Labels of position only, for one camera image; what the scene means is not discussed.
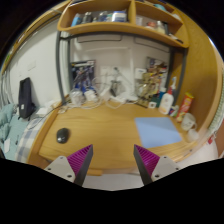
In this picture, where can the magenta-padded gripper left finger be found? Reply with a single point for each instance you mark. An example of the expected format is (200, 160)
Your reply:
(61, 165)

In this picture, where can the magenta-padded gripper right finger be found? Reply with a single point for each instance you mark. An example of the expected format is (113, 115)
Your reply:
(165, 165)

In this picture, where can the black computer mouse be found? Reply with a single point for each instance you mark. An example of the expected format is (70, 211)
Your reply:
(62, 135)

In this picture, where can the light blue mouse pad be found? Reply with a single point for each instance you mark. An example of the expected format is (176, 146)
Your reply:
(156, 131)

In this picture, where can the blue plaid bedsheet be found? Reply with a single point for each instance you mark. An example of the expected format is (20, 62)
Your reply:
(28, 143)

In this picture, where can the white mug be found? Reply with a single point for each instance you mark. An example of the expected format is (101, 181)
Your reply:
(188, 121)

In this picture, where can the small blue red box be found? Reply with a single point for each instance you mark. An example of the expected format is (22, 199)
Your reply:
(174, 111)

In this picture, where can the white red-capped lotion bottle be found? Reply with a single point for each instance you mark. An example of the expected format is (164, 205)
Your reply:
(166, 103)

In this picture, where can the small white desk clock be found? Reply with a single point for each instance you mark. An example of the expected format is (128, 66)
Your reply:
(152, 104)

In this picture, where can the red yellow chips can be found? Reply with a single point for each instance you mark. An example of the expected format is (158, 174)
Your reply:
(186, 105)

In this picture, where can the dark green box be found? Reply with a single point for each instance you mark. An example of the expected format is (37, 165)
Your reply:
(156, 101)

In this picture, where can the teal blanket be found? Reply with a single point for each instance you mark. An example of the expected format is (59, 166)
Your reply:
(6, 126)

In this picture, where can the white charger block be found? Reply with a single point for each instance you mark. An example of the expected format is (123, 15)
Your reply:
(76, 96)
(91, 96)

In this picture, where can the brown tree figurine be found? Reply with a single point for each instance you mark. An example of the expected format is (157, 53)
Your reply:
(148, 90)

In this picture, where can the black backpack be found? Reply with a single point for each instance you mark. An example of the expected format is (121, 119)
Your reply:
(26, 96)

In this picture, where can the blue white spray bottle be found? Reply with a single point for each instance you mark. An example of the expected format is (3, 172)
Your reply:
(173, 83)

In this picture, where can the blue robot model kit box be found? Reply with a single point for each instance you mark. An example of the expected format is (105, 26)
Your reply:
(81, 71)

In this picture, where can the colourful cardboard box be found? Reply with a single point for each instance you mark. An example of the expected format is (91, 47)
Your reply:
(160, 68)

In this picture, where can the wooden shelf unit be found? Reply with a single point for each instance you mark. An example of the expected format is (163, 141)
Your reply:
(120, 28)

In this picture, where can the grey metal frame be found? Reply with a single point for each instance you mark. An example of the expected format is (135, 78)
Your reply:
(59, 66)

